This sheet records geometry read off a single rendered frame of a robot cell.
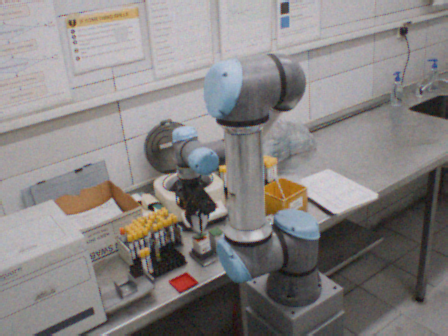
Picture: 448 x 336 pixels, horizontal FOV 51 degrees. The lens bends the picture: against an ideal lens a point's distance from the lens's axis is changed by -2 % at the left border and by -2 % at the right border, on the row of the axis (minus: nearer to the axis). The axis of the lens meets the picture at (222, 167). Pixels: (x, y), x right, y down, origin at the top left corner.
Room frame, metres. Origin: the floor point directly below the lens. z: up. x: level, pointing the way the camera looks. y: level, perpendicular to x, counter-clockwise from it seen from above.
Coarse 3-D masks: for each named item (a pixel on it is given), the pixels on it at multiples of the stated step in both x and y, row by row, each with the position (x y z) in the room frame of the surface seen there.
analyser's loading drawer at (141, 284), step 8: (144, 272) 1.20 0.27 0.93; (128, 280) 1.18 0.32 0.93; (136, 280) 1.19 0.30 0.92; (144, 280) 1.18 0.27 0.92; (152, 280) 1.16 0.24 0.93; (120, 288) 1.12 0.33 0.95; (128, 288) 1.15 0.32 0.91; (136, 288) 1.13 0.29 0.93; (144, 288) 1.15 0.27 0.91; (152, 288) 1.16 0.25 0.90; (104, 296) 1.13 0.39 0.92; (112, 296) 1.12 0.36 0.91; (120, 296) 1.12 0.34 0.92; (128, 296) 1.12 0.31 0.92; (104, 304) 1.09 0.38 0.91; (112, 304) 1.09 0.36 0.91
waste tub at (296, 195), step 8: (272, 184) 1.63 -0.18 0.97; (280, 184) 1.66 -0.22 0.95; (288, 184) 1.64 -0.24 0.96; (296, 184) 1.60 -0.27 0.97; (272, 192) 1.63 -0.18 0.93; (280, 192) 1.66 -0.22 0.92; (288, 192) 1.64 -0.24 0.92; (296, 192) 1.60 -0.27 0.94; (304, 192) 1.55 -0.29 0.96; (272, 200) 1.53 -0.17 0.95; (280, 200) 1.50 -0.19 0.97; (288, 200) 1.50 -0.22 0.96; (296, 200) 1.53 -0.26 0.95; (304, 200) 1.55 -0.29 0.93; (272, 208) 1.53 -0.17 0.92; (280, 208) 1.50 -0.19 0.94; (288, 208) 1.50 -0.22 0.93; (296, 208) 1.53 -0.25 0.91; (304, 208) 1.55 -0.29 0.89
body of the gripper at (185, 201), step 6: (180, 180) 1.33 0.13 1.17; (186, 180) 1.31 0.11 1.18; (192, 180) 1.31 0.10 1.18; (198, 180) 1.32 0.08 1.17; (180, 192) 1.36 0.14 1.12; (186, 192) 1.35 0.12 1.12; (180, 198) 1.34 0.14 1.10; (186, 198) 1.32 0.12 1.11; (180, 204) 1.35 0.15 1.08; (186, 204) 1.31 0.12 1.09; (192, 204) 1.31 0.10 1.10; (192, 210) 1.31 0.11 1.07; (198, 210) 1.32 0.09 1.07
